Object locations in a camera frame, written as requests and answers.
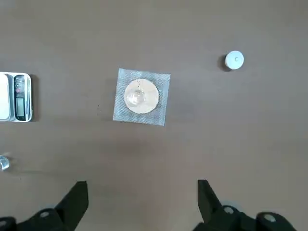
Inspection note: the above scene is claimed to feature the silver digital balance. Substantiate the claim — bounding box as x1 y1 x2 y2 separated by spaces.
0 72 33 123

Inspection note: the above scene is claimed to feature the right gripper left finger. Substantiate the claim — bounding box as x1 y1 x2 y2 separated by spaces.
0 180 89 231

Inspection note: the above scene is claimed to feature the white lamp cap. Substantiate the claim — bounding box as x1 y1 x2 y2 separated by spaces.
224 50 245 72

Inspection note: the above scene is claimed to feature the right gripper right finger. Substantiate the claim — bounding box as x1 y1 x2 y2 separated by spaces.
192 179 297 231

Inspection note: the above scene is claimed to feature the small glass beaker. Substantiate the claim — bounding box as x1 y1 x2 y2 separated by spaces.
0 155 12 172

